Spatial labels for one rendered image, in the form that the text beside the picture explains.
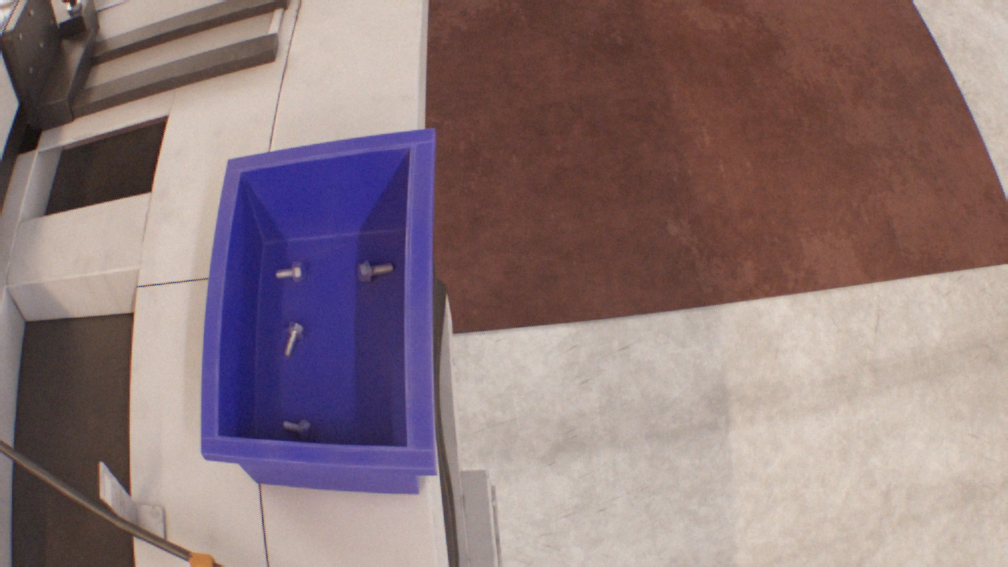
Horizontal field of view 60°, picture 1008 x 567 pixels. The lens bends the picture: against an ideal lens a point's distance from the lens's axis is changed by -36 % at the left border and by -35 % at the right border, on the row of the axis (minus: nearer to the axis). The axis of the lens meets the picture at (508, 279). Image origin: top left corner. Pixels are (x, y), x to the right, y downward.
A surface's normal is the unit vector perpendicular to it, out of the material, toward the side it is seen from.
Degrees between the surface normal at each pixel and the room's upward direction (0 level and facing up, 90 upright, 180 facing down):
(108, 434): 0
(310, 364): 0
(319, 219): 85
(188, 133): 0
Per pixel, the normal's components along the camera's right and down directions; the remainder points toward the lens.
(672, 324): -0.06, -0.57
